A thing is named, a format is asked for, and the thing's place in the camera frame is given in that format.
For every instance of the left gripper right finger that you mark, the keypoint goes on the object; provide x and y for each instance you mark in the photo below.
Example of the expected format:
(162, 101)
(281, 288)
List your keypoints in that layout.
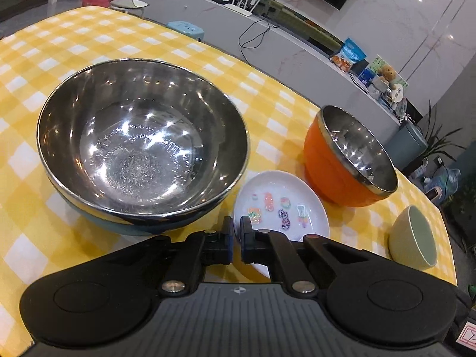
(268, 248)

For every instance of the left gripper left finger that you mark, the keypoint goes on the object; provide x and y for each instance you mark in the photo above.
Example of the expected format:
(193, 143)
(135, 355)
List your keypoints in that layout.
(205, 248)

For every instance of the small white decorated plate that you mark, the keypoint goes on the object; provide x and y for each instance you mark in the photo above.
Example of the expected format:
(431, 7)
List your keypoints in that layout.
(279, 201)

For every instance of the orange steel bowl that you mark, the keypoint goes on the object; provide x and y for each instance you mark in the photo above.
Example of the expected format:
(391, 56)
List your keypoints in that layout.
(344, 162)

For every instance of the blue steel bowl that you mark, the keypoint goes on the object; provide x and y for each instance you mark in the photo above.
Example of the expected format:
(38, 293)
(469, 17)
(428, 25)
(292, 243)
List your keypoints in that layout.
(141, 146)

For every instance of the green ceramic bowl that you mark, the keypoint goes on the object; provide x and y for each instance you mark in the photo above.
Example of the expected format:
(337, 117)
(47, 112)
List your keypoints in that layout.
(411, 241)

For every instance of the grey trash bin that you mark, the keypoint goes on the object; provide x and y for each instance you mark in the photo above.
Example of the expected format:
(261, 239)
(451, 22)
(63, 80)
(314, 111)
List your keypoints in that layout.
(405, 145)

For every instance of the pink small heater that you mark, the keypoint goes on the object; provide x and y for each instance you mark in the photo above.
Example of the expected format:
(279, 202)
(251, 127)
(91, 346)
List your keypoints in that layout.
(435, 195)

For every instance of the white marble tv console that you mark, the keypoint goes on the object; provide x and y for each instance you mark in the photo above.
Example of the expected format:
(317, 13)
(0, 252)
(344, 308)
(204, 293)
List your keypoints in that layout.
(278, 54)

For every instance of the yellow checkered tablecloth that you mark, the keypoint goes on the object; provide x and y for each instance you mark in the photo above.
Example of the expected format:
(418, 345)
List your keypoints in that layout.
(72, 288)

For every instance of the blue water jug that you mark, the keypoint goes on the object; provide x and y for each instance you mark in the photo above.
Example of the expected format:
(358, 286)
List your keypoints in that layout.
(447, 179)

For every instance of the potted floor plant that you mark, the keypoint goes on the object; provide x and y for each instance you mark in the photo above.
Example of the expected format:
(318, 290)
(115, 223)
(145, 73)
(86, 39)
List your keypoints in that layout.
(436, 143)

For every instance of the teddy bear toy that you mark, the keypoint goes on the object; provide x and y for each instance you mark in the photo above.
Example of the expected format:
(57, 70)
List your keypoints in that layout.
(386, 76)

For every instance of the blue snack bag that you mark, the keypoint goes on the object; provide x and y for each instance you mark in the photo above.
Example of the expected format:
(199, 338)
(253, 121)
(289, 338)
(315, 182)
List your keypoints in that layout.
(348, 55)

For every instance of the light blue plastic stool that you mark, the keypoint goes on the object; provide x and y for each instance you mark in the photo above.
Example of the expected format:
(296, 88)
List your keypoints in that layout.
(188, 29)

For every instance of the white wifi router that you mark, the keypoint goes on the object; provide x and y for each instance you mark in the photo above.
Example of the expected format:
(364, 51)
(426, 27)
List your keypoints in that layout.
(242, 7)

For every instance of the small round rolling stool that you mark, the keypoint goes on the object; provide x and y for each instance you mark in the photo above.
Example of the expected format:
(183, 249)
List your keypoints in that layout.
(127, 5)

